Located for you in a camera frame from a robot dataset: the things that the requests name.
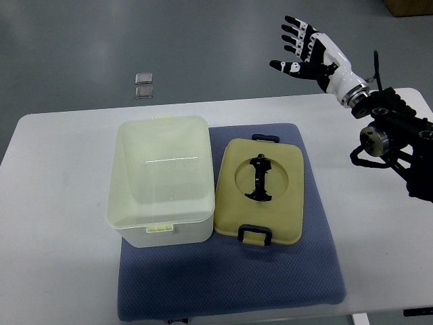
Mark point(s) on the lower floor metal plate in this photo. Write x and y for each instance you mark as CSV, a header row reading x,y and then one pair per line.
x,y
143,92

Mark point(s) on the blue padded mat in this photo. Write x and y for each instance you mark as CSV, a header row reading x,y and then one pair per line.
x,y
222,275

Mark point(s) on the white storage box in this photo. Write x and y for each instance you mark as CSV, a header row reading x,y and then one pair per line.
x,y
162,182

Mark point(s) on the yellow box lid with handle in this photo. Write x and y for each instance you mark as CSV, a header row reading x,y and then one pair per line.
x,y
260,192

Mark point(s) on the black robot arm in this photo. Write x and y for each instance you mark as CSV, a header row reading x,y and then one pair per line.
x,y
396,138

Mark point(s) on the black table control panel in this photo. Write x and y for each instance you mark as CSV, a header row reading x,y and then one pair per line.
x,y
415,312

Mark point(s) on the upper floor metal plate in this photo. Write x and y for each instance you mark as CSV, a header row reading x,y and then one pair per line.
x,y
143,78

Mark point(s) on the floor metal plate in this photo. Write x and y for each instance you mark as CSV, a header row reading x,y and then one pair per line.
x,y
143,92
143,78

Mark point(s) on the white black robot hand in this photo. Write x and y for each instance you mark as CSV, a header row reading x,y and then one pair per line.
x,y
321,60

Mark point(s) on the brown cardboard box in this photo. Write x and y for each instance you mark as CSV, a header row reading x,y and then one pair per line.
x,y
409,8

